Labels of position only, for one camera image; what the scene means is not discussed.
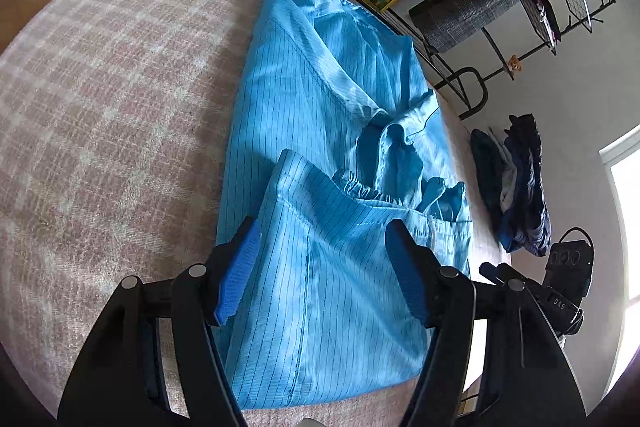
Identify blue striped work coat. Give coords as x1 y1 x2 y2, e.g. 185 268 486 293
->
216 0 474 411

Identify black metal clothes rack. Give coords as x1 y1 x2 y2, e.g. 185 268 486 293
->
192 0 617 122

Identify folded clothes on rack shelf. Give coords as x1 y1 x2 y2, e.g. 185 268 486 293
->
531 0 559 44

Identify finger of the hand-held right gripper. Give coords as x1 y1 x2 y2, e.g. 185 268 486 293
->
478 260 527 285

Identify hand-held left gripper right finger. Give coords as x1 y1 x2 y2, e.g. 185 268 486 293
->
385 219 587 427

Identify window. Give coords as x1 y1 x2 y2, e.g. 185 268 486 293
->
598 127 640 360

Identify pile of dark folded clothes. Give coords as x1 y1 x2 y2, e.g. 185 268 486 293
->
469 113 553 257

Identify pink checked blanket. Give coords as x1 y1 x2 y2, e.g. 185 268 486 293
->
0 0 514 427

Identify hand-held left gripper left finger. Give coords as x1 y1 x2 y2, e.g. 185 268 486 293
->
57 216 262 427

